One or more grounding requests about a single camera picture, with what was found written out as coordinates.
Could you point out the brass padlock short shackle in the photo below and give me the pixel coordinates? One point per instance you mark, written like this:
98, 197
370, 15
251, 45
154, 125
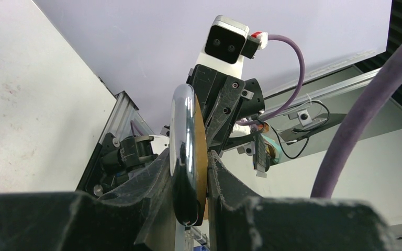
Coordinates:
188, 157

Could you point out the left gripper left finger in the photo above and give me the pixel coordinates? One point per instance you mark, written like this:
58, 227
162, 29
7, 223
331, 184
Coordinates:
137, 215

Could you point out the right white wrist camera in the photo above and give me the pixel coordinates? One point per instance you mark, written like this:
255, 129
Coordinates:
228, 43

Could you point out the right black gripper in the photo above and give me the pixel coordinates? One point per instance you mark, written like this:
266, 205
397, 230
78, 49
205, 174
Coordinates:
218, 95

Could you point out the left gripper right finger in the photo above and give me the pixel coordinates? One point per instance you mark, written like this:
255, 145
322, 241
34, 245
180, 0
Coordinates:
241, 219

